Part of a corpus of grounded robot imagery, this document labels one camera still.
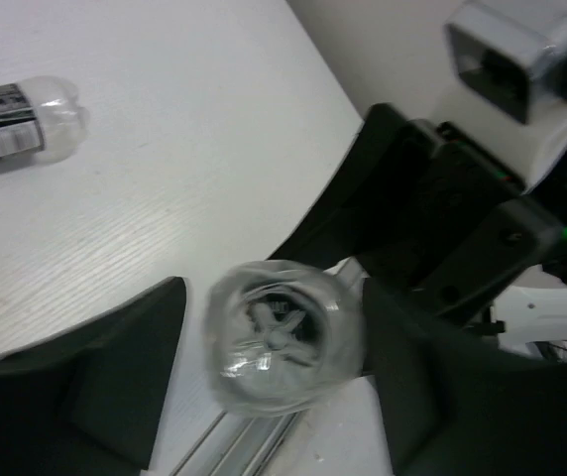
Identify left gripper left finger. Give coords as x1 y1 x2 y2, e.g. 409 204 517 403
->
0 277 187 475

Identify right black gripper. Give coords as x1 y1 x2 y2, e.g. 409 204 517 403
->
270 103 564 326

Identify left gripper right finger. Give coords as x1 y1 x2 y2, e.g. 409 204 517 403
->
362 279 567 475

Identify crushed clear bottle black cap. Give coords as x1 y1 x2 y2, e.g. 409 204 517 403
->
203 258 365 417

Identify clear bottle with black label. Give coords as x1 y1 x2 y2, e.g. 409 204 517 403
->
0 75 89 175

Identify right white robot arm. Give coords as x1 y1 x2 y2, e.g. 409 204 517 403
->
274 57 567 362

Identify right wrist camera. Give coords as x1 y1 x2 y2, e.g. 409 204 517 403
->
444 1 567 124

